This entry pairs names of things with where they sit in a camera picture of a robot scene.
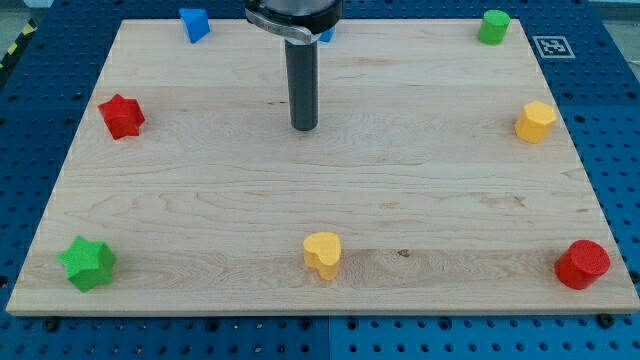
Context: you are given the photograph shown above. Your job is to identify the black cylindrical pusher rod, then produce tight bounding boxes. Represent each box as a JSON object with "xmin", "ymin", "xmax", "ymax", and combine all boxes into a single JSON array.
[{"xmin": 285, "ymin": 40, "xmax": 318, "ymax": 131}]

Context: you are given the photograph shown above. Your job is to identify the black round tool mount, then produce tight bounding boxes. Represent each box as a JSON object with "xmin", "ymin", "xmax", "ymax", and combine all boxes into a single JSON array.
[{"xmin": 244, "ymin": 0, "xmax": 343, "ymax": 45}]

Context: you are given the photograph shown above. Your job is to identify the yellow hexagon block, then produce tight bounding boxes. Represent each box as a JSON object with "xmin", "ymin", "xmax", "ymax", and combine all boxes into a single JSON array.
[{"xmin": 514, "ymin": 101, "xmax": 557, "ymax": 144}]

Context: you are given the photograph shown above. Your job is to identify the blue cube block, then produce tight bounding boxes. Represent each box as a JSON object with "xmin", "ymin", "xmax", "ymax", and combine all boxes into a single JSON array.
[{"xmin": 319, "ymin": 27, "xmax": 336, "ymax": 43}]

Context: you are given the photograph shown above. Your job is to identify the blue triangle block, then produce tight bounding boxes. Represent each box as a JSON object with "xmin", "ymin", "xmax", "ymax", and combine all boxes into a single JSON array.
[{"xmin": 178, "ymin": 8, "xmax": 211, "ymax": 44}]

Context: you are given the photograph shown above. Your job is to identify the wooden board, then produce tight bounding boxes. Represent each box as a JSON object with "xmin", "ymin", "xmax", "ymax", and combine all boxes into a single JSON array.
[{"xmin": 7, "ymin": 19, "xmax": 639, "ymax": 317}]

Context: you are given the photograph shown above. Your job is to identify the red star block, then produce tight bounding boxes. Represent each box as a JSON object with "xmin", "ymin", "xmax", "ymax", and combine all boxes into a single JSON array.
[{"xmin": 98, "ymin": 94, "xmax": 145, "ymax": 140}]

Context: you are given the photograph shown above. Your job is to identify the yellow heart block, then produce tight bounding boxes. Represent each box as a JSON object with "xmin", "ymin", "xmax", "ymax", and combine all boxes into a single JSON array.
[{"xmin": 303, "ymin": 232, "xmax": 342, "ymax": 281}]

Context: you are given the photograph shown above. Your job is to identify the green cylinder block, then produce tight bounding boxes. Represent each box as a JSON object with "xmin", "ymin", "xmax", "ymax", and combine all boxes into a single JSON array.
[{"xmin": 477, "ymin": 9, "xmax": 511, "ymax": 45}]

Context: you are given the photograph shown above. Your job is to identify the white fiducial marker tag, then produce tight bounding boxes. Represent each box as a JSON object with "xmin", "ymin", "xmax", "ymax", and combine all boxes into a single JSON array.
[{"xmin": 533, "ymin": 35, "xmax": 575, "ymax": 59}]

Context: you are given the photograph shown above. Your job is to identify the green star block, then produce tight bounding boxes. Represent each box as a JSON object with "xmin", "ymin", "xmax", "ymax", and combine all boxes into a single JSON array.
[{"xmin": 57, "ymin": 235, "xmax": 117, "ymax": 292}]

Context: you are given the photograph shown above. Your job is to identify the red cylinder block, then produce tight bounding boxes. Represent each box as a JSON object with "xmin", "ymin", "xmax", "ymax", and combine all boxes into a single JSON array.
[{"xmin": 554, "ymin": 239, "xmax": 611, "ymax": 290}]

